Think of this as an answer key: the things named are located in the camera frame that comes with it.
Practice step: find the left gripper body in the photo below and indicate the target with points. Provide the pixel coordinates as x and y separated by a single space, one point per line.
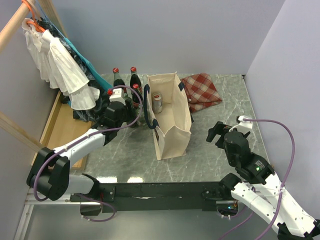
128 113

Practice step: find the cream canvas tote bag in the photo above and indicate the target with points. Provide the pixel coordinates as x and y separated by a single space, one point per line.
171 128

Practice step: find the red plaid folded cloth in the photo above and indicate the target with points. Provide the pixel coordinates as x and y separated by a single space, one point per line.
200 91

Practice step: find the small red top can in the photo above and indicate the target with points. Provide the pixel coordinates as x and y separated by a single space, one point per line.
157 102

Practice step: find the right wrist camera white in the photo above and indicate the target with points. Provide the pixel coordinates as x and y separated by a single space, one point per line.
244 127

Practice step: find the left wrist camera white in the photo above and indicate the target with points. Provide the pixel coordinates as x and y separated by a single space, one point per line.
116 95

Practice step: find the green cap bottle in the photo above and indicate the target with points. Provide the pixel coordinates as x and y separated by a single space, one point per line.
141 120

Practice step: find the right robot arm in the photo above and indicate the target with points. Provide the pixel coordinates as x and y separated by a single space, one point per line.
257 185

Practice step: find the dark floral garment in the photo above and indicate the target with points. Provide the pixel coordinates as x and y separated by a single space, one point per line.
84 115

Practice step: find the teal garment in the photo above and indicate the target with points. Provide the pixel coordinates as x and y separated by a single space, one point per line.
103 83

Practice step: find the aluminium frame rail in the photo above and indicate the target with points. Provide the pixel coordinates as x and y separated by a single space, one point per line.
29 204

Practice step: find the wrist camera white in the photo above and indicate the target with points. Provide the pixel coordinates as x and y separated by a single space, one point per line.
244 127
116 95

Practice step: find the wooden clothes rack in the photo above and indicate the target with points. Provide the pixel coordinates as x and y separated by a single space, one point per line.
30 110

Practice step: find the black base beam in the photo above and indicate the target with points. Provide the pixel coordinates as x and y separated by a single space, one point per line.
145 196

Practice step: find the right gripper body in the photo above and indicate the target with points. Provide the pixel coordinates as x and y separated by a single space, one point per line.
220 142

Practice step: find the orange hanger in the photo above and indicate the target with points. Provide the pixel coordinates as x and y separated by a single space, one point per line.
34 13

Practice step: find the white pleated garment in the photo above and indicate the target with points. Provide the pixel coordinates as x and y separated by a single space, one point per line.
58 68

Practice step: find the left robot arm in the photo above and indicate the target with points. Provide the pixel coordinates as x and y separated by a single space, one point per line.
50 176

